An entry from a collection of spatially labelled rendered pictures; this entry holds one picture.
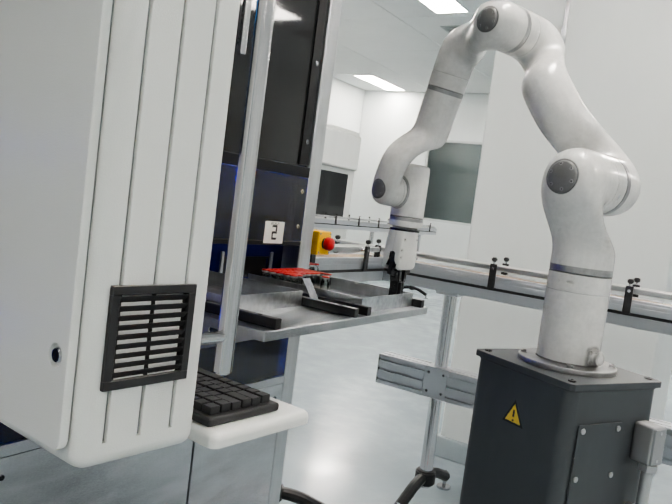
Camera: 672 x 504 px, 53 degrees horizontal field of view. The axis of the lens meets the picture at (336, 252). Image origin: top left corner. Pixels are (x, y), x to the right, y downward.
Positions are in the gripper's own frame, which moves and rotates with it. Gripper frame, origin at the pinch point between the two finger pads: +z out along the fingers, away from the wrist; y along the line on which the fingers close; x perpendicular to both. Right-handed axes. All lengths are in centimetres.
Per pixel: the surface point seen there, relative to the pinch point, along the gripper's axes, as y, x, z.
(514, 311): -143, -11, 18
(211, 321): 59, -8, 5
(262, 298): 42.6, -9.4, 1.8
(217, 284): 28.4, -34.4, 4.0
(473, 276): -82, -10, 1
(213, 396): 82, 14, 9
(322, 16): -4, -36, -70
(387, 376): -84, -40, 46
